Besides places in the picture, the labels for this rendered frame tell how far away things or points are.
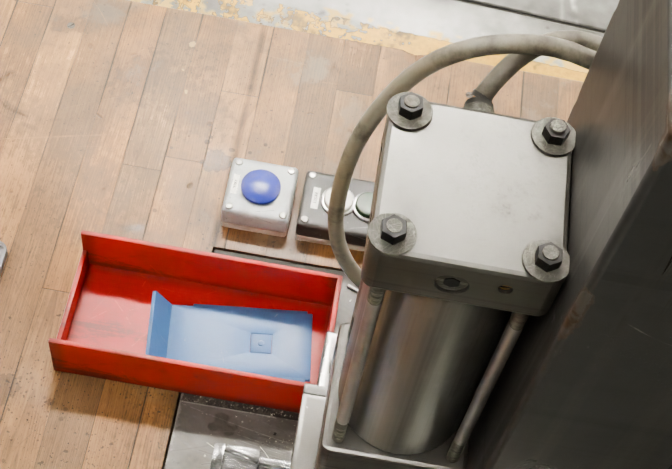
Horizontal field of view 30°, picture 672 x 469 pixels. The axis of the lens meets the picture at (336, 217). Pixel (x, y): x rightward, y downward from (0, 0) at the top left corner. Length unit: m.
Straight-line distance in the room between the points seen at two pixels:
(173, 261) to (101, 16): 0.35
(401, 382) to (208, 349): 0.53
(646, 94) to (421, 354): 0.22
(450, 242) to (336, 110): 0.81
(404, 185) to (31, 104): 0.83
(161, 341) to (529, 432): 0.59
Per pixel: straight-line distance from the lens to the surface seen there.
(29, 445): 1.18
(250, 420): 1.18
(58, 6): 1.45
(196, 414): 1.18
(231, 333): 1.20
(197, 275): 1.22
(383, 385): 0.69
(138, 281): 1.23
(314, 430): 0.87
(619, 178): 0.50
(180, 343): 1.20
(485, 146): 0.60
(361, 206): 1.25
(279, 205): 1.25
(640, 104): 0.49
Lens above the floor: 1.98
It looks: 57 degrees down
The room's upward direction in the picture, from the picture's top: 11 degrees clockwise
